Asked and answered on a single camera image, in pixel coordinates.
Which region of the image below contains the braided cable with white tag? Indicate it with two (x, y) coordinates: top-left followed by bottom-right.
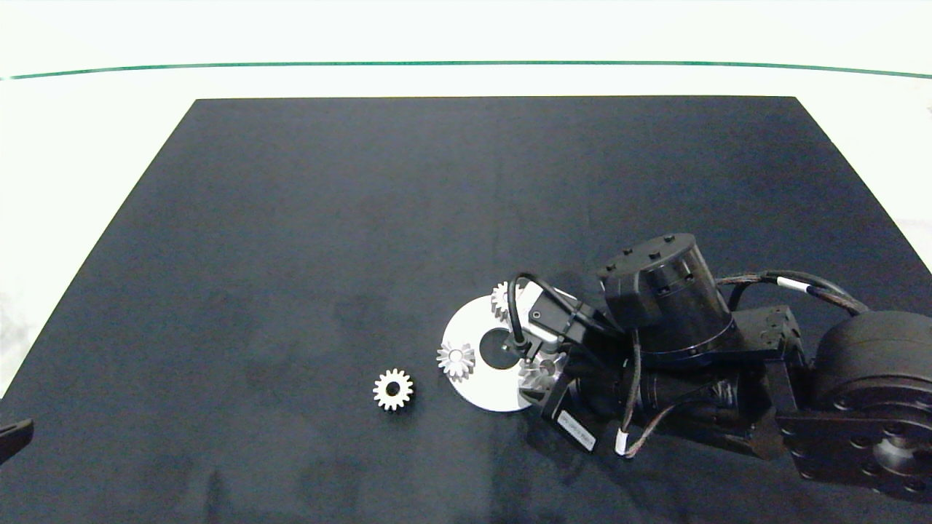
(716, 271), (872, 317)

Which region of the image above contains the small steel gear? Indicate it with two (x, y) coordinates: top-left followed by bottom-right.
(490, 282), (519, 324)
(436, 342), (476, 383)
(373, 368), (414, 412)

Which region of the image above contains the black camera cable loop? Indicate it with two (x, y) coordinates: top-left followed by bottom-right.
(507, 272), (583, 349)

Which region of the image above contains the boxy wrist camera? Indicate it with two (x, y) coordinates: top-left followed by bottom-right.
(521, 282), (609, 352)

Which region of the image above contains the braided cable with white plug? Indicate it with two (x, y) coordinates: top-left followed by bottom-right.
(615, 331), (682, 459)

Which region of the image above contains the dark rectangular mat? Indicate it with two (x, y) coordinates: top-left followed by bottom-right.
(0, 96), (932, 524)

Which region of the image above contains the round white plate with pins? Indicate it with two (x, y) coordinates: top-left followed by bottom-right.
(441, 295), (556, 413)

